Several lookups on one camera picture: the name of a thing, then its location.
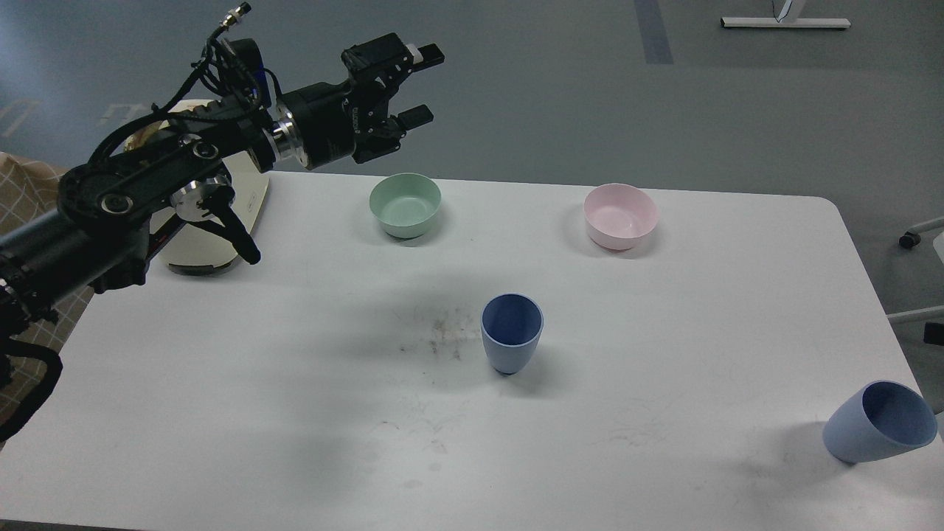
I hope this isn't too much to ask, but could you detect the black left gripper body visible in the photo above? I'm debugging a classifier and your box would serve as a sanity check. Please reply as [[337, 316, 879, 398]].
[[276, 81, 384, 170]]

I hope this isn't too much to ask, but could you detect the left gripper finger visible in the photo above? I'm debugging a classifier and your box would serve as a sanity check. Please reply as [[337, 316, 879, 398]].
[[341, 33, 445, 97], [354, 105, 434, 164]]

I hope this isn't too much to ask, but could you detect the blue cup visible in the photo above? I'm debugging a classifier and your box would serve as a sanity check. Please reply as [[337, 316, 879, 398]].
[[481, 293, 545, 375], [822, 381, 938, 464]]

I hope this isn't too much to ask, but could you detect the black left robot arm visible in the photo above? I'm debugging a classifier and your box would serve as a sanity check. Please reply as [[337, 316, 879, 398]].
[[2, 2, 445, 441]]

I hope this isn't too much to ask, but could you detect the green bowl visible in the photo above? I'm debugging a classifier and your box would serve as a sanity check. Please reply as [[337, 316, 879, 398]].
[[369, 173, 443, 239]]

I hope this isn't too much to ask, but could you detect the cream toaster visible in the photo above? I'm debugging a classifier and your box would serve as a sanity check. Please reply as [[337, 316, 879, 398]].
[[122, 98, 270, 278]]

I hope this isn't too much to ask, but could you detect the pink bowl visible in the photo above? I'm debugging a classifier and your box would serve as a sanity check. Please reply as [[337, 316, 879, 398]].
[[583, 184, 660, 251]]

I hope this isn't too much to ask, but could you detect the white desk leg base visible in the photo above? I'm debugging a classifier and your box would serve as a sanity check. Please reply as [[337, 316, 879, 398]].
[[719, 1, 852, 30]]

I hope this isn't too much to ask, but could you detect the office chair base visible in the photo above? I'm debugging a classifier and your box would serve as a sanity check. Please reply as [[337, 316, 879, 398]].
[[885, 216, 944, 414]]

